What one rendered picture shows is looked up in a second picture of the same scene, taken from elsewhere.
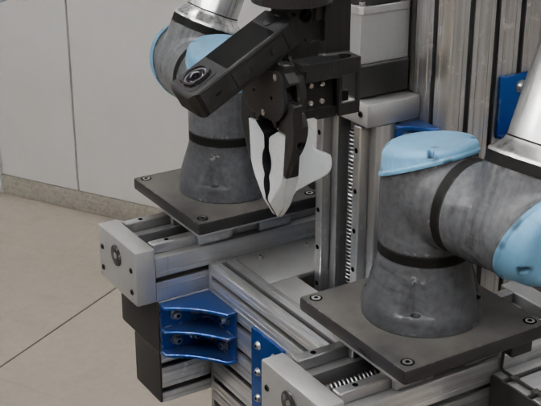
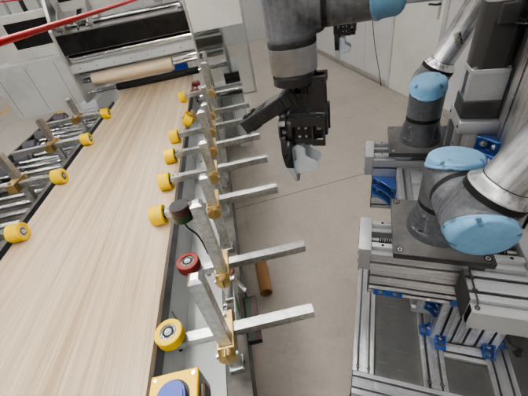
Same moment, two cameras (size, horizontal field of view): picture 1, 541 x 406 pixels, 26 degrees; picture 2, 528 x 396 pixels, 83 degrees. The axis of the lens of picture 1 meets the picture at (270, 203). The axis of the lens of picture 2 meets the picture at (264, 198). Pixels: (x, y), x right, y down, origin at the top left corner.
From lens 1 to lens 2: 76 cm
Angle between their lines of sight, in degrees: 50
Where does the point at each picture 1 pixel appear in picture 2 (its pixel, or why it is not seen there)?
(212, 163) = (408, 129)
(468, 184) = (450, 186)
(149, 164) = not seen: hidden behind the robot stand
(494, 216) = (448, 210)
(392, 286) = (415, 214)
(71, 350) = not seen: hidden behind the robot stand
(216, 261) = (401, 166)
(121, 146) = not seen: hidden behind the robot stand
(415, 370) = (399, 254)
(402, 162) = (429, 162)
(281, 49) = (280, 108)
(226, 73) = (253, 115)
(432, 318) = (427, 236)
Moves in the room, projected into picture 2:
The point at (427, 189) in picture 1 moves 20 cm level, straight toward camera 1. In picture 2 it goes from (434, 180) to (371, 222)
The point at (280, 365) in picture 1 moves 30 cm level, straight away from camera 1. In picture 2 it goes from (364, 222) to (415, 177)
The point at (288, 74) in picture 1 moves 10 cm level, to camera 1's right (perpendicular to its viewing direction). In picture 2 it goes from (281, 121) to (328, 135)
